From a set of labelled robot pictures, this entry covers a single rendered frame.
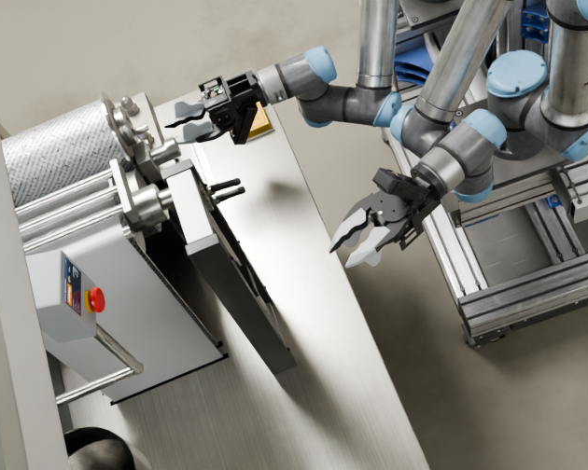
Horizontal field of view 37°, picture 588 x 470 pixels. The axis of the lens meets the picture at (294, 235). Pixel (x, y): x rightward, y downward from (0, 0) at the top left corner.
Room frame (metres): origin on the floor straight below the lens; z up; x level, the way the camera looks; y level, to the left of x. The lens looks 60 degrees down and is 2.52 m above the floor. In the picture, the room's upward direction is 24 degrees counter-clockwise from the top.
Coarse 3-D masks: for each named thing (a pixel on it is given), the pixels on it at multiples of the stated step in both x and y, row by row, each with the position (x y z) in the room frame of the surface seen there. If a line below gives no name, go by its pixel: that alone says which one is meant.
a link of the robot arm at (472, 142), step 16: (480, 112) 0.80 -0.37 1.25; (464, 128) 0.78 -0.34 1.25; (480, 128) 0.77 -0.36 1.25; (496, 128) 0.76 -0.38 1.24; (448, 144) 0.77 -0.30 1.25; (464, 144) 0.75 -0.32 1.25; (480, 144) 0.75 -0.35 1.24; (496, 144) 0.74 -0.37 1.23; (464, 160) 0.73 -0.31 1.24; (480, 160) 0.73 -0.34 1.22
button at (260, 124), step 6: (258, 114) 1.25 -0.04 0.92; (264, 114) 1.24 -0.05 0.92; (258, 120) 1.23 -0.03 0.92; (264, 120) 1.22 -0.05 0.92; (252, 126) 1.22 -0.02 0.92; (258, 126) 1.22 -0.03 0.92; (264, 126) 1.21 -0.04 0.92; (270, 126) 1.21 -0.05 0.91; (252, 132) 1.21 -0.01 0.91; (258, 132) 1.21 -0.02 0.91
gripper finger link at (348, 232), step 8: (360, 208) 0.73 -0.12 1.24; (352, 216) 0.72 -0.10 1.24; (360, 216) 0.72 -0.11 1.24; (368, 216) 0.72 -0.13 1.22; (344, 224) 0.72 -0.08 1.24; (352, 224) 0.71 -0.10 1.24; (360, 224) 0.70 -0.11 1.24; (368, 224) 0.72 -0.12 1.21; (336, 232) 0.71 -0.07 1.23; (344, 232) 0.70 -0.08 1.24; (352, 232) 0.70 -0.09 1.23; (360, 232) 0.71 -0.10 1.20; (336, 240) 0.70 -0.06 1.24; (344, 240) 0.70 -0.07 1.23; (352, 240) 0.71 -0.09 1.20; (336, 248) 0.69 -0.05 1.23
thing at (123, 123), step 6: (114, 108) 1.12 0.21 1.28; (120, 108) 1.11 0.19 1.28; (114, 114) 1.10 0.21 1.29; (120, 114) 1.09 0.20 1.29; (126, 114) 1.12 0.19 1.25; (120, 120) 1.08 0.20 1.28; (126, 120) 1.09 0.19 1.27; (120, 126) 1.07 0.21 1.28; (126, 126) 1.07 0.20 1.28; (132, 126) 1.10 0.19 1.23; (120, 132) 1.07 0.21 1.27; (126, 132) 1.06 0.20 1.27; (132, 132) 1.07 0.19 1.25; (126, 138) 1.06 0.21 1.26; (132, 138) 1.06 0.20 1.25; (126, 144) 1.06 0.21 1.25; (132, 144) 1.06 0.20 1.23
